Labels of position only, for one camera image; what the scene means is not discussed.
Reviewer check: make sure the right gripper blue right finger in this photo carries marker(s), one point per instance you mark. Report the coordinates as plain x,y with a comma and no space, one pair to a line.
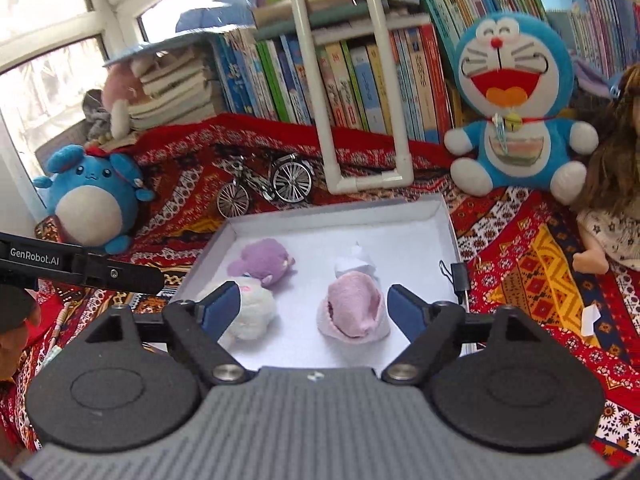
409,312

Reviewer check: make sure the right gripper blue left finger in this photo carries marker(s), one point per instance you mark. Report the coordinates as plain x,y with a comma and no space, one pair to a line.
216,311

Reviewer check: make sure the white fluffy plush toy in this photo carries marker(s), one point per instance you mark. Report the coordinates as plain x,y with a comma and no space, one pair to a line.
258,309

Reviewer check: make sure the pink sock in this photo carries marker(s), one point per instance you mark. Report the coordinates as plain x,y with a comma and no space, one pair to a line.
353,310

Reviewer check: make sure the white paper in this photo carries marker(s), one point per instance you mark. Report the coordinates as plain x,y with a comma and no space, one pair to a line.
356,259

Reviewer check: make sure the purple plush toy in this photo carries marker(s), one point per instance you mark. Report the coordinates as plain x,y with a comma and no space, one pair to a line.
265,260

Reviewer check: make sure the person left hand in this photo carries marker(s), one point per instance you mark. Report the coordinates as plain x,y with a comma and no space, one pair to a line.
19,309

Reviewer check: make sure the black binder clip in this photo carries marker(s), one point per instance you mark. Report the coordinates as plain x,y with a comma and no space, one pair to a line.
457,275

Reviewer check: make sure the blue round plush toy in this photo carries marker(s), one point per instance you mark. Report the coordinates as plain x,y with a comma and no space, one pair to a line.
95,195

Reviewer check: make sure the white cardboard tray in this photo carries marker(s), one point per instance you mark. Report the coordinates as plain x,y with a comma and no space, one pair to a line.
406,241

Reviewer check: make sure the red patterned blanket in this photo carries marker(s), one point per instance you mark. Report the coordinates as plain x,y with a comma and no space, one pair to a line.
516,243

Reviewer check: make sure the miniature metal bicycle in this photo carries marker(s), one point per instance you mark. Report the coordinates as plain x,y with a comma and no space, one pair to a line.
289,180

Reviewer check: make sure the pink plush toy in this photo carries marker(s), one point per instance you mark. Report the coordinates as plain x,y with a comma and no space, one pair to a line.
123,88

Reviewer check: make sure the brown haired doll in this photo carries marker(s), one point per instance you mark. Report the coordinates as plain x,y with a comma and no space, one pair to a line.
608,206

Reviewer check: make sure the stack of books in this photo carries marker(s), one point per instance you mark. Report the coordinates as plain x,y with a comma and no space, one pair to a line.
178,86

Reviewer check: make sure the row of books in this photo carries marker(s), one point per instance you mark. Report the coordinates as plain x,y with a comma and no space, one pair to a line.
265,78

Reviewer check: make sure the Doraemon plush toy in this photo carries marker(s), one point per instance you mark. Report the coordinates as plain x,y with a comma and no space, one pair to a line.
516,73

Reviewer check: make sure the white pvc pipe frame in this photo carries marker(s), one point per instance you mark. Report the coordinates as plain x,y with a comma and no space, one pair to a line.
351,77

